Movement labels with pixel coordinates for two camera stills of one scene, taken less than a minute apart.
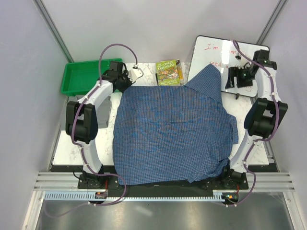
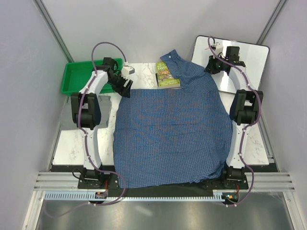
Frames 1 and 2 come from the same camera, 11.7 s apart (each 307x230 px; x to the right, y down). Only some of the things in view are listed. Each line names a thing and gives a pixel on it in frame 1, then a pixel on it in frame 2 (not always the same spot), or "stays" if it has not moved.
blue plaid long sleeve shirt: x=173 y=134 stays
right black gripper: x=234 y=72 → x=210 y=66
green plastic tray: x=78 y=77 stays
